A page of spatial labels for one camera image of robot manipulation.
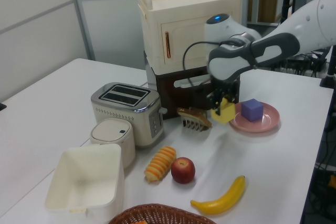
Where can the orange striped bread roll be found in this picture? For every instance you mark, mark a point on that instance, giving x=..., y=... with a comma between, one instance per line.
x=160, y=165

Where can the cream and silver toaster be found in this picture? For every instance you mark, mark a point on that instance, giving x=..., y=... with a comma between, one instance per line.
x=118, y=113

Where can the red apple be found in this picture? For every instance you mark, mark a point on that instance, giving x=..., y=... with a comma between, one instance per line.
x=183, y=170

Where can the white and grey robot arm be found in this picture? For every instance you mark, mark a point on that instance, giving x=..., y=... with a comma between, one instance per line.
x=262, y=51

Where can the yellow cube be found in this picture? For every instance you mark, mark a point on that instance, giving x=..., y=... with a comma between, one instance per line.
x=225, y=113

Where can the cream toy cabinet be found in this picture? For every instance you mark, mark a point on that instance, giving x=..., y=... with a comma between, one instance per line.
x=183, y=9

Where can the orange item in basket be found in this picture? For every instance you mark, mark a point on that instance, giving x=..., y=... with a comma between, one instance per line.
x=140, y=222

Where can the grey metal partition post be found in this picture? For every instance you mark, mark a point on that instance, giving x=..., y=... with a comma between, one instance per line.
x=82, y=19

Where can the yellow banana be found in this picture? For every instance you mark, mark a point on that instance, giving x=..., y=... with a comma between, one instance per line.
x=223, y=200

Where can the bread slice on rack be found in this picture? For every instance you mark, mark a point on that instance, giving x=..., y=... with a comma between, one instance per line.
x=195, y=120

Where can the small white lidded bin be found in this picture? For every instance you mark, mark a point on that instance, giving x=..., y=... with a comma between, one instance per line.
x=113, y=132

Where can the purple cube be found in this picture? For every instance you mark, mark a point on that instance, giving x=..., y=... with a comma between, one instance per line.
x=252, y=110

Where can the white open plastic box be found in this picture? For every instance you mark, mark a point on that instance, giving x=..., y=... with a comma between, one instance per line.
x=86, y=176

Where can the dark brown drawer box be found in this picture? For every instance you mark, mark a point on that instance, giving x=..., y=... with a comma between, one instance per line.
x=170, y=98

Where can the black table clamp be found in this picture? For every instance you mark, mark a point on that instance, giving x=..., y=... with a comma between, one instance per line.
x=329, y=77

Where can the brown wicker basket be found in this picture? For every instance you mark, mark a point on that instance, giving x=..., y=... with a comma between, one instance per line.
x=157, y=213

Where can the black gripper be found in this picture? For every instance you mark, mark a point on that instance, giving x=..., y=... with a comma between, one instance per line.
x=227, y=87

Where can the pink plate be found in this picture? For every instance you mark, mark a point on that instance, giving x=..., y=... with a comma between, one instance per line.
x=270, y=119

